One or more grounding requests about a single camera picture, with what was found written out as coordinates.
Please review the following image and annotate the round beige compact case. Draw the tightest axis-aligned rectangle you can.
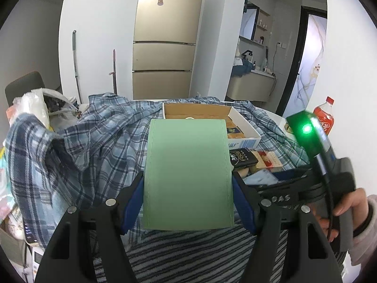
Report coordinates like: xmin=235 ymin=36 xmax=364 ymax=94
xmin=234 ymin=167 xmax=258 ymax=179

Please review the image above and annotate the beige bathroom vanity cabinet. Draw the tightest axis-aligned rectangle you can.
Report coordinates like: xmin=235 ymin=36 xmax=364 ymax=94
xmin=226 ymin=70 xmax=276 ymax=102

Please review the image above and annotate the black faucet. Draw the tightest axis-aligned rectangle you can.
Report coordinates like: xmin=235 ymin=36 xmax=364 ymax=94
xmin=242 ymin=50 xmax=253 ymax=62

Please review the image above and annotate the red iced tea bottle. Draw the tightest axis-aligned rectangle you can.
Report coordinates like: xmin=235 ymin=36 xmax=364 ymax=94
xmin=313 ymin=96 xmax=334 ymax=135

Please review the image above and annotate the light blue tissue pack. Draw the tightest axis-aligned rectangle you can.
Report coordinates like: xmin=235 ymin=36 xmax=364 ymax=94
xmin=243 ymin=170 xmax=279 ymax=186

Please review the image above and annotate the shallow white cardboard box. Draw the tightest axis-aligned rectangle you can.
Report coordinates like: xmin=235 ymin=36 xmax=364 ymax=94
xmin=162 ymin=102 xmax=262 ymax=150

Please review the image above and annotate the red gold cigarette pack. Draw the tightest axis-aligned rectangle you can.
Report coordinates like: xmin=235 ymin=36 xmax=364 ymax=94
xmin=249 ymin=151 xmax=283 ymax=173

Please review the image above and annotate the small gold blue carton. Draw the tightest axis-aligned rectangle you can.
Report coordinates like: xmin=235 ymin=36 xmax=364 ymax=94
xmin=284 ymin=122 xmax=296 ymax=140

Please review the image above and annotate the blue plaid shirt cloth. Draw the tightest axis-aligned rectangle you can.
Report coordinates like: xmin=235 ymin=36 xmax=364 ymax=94
xmin=5 ymin=93 xmax=309 ymax=249

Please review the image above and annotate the black cigarette pack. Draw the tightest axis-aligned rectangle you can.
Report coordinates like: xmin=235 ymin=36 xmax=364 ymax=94
xmin=229 ymin=148 xmax=258 ymax=169

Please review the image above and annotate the dark blue clothes pile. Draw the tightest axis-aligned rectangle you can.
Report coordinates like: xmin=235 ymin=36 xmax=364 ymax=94
xmin=231 ymin=59 xmax=255 ymax=77

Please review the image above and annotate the bathroom mirror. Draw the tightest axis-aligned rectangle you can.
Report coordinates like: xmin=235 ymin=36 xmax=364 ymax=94
xmin=239 ymin=4 xmax=259 ymax=40

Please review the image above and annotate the white plastic bag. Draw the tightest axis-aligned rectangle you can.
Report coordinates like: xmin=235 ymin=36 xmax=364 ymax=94
xmin=7 ymin=87 xmax=79 ymax=130

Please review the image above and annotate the grey mop handle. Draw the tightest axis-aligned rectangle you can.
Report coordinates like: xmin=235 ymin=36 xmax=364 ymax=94
xmin=72 ymin=30 xmax=82 ymax=104

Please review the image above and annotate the person's right hand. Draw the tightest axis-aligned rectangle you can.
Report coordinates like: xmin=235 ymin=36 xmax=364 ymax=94
xmin=312 ymin=188 xmax=369 ymax=242

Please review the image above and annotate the gold three-door refrigerator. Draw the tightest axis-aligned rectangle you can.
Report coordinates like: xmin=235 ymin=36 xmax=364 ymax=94
xmin=132 ymin=0 xmax=202 ymax=100

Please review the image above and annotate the dark grey chair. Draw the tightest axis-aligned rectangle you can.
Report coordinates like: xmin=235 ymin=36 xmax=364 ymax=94
xmin=4 ymin=71 xmax=45 ymax=107

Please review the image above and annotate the green cloth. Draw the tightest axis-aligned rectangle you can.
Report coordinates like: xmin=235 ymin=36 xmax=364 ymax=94
xmin=143 ymin=119 xmax=234 ymax=231

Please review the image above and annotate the gold blue cigarette pack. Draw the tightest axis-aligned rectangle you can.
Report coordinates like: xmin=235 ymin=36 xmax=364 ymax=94
xmin=225 ymin=117 xmax=245 ymax=139

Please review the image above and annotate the grey striped cloth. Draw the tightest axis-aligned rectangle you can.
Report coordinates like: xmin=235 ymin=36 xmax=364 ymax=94
xmin=91 ymin=223 xmax=347 ymax=283

